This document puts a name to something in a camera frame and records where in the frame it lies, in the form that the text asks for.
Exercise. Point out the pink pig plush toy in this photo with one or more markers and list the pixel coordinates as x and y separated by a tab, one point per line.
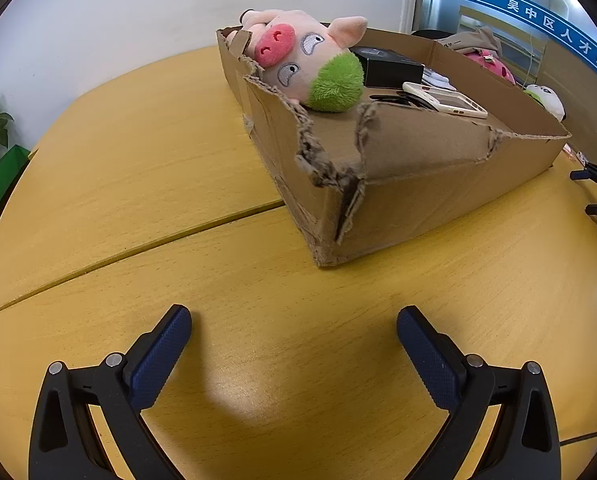
303	60

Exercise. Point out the white folded cloth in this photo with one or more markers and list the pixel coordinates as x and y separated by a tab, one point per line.
436	79

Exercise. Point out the white panda plush toy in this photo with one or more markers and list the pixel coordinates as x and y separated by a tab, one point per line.
545	101

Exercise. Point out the beige printed tote bag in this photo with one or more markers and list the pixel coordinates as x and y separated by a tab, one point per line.
473	40

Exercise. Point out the white handheld device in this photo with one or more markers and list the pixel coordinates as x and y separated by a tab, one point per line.
448	100

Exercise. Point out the pink bear plush toy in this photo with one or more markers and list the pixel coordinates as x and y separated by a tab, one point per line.
495	65

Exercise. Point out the black sunglasses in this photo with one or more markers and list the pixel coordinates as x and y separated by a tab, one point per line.
393	98

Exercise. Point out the green plastic panel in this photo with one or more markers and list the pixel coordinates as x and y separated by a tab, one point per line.
1	180

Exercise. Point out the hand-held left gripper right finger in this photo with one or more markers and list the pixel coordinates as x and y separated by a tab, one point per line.
428	355

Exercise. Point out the torn brown cardboard box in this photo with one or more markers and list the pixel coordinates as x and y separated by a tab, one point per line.
418	170

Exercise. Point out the small black box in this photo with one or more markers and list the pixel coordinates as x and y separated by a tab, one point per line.
391	66

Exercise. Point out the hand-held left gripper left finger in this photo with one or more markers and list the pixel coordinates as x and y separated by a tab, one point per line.
161	355

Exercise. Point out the blue window banner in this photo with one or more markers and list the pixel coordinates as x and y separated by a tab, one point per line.
553	25

